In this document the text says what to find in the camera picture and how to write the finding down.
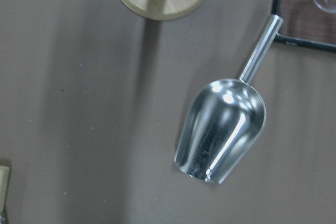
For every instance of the silver metal scoop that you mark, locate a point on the silver metal scoop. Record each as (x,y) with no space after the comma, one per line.
(225,118)

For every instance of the bamboo cutting board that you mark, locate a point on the bamboo cutting board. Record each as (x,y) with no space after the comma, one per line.
(5,173)

